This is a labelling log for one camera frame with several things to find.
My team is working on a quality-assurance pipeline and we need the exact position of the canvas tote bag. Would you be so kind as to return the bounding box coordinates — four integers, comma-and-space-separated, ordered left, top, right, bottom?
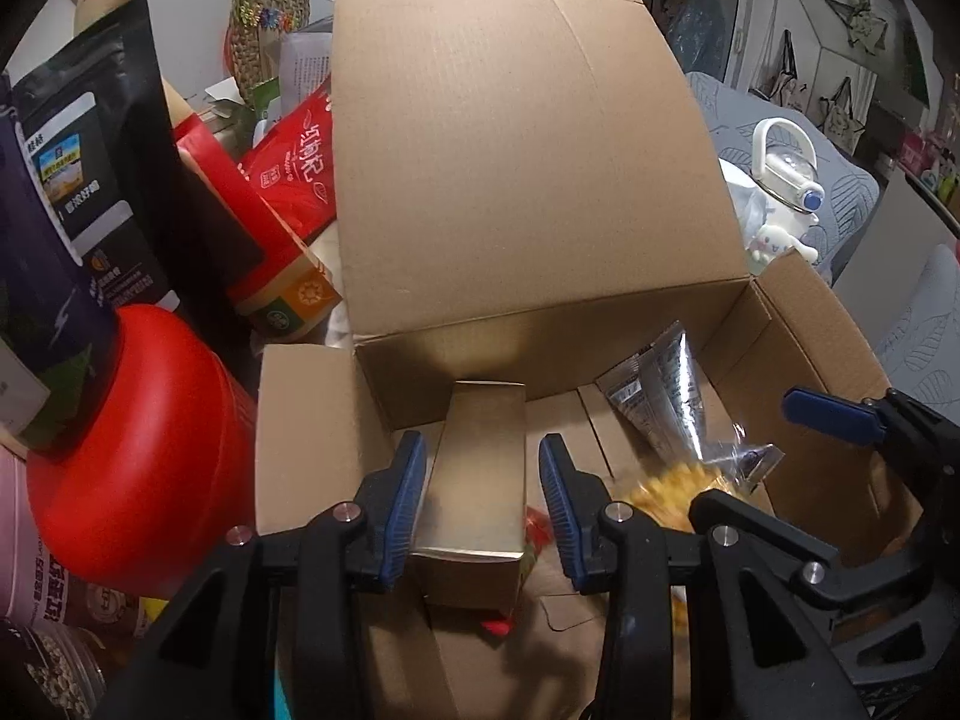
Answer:
817, 75, 871, 151
769, 30, 807, 110

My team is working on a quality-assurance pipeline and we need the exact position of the red bag with white print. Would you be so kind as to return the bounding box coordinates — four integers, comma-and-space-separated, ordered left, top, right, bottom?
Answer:
238, 75, 342, 241

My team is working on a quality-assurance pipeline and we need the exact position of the red orange carton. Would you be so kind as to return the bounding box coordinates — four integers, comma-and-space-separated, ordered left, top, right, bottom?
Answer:
176, 120, 342, 342

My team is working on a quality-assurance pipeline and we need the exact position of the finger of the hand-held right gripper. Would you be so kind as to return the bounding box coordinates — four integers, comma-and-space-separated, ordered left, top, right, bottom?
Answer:
781, 386, 960, 511
690, 490, 932, 614

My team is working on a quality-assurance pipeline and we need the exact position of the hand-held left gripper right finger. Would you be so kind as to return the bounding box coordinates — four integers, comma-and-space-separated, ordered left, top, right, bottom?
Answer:
538, 433, 886, 720

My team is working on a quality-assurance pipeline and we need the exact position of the grey purple snack packet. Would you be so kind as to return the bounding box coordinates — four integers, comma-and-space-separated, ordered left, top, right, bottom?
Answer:
604, 321, 785, 488

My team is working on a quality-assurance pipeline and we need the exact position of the small red snack packet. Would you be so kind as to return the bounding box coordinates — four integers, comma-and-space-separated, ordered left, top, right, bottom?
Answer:
480, 506, 560, 638

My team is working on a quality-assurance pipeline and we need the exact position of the red plastic canister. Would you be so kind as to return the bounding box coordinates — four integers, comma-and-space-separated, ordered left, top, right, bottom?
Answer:
26, 304, 260, 597

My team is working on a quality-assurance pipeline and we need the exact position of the clear jar of nuts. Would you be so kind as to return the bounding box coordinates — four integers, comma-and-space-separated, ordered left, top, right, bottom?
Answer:
0, 619, 110, 720

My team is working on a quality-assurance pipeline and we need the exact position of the row of shelf items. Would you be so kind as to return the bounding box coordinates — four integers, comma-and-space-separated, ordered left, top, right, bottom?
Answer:
896, 75, 960, 218

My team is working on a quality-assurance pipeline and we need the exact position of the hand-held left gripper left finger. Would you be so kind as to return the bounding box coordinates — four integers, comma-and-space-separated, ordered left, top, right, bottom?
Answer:
97, 429, 428, 720

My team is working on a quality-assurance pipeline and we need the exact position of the white character water bottle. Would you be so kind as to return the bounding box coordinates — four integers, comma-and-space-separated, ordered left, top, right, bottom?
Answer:
739, 118, 822, 271

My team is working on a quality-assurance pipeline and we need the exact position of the pink bottle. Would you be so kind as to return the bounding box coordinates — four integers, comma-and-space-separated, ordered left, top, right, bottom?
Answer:
0, 450, 91, 627

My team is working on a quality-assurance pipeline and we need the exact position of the woven straw fan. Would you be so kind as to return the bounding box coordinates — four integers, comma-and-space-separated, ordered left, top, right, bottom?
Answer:
225, 0, 312, 110

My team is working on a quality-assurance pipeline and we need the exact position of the blue plastic wrapped item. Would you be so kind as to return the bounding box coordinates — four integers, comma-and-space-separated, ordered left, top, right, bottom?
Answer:
664, 0, 725, 76

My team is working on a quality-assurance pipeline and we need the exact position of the white printed packet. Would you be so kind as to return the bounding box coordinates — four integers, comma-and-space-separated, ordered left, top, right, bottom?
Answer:
277, 15, 335, 113

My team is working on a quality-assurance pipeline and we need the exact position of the yellow waffle crisp packet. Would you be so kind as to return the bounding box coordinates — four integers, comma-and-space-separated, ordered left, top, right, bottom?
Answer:
615, 424, 787, 616

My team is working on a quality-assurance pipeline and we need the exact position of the brown cardboard box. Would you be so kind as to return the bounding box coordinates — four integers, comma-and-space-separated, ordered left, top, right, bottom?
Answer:
255, 0, 927, 720

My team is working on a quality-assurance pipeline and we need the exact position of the dark labelled tall jar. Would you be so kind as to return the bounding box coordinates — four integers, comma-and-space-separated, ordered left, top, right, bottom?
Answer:
0, 71, 125, 458

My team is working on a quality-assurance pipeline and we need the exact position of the black pouch with picture label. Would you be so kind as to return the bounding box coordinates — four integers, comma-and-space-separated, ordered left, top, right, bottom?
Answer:
11, 0, 196, 316

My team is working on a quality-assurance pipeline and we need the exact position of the gold chocolate box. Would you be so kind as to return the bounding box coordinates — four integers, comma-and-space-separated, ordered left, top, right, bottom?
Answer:
409, 381, 527, 612

